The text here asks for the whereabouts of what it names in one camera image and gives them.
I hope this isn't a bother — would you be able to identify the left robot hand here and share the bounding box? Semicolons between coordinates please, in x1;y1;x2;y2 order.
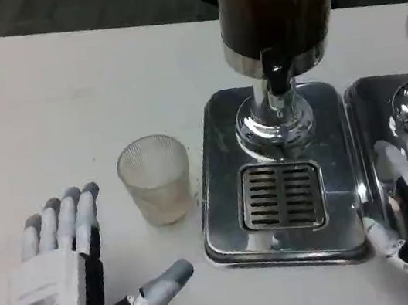
0;168;200;305

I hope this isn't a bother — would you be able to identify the dark drink dispenser with tap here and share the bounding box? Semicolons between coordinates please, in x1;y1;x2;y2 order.
212;0;368;164

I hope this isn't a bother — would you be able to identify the steel drip tray with grid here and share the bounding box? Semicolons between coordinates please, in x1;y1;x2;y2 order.
178;69;376;288

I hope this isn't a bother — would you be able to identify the clear ribbed glass cup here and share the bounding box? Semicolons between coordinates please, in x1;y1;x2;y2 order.
111;128;199;233

